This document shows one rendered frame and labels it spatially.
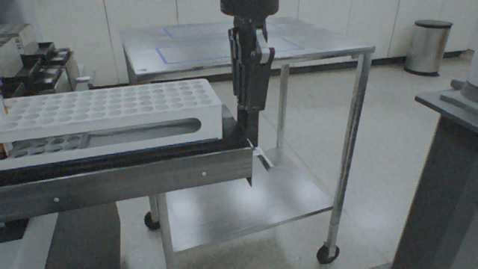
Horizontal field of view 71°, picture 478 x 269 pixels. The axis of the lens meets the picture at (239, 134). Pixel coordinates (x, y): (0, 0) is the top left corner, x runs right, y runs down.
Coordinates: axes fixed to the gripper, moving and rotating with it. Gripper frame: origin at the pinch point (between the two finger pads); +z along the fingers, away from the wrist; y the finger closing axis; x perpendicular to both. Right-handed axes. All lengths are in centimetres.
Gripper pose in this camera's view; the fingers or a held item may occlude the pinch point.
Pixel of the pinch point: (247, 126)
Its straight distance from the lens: 50.8
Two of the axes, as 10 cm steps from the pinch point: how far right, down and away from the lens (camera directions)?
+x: 9.6, -1.4, 2.5
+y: 2.9, 4.7, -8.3
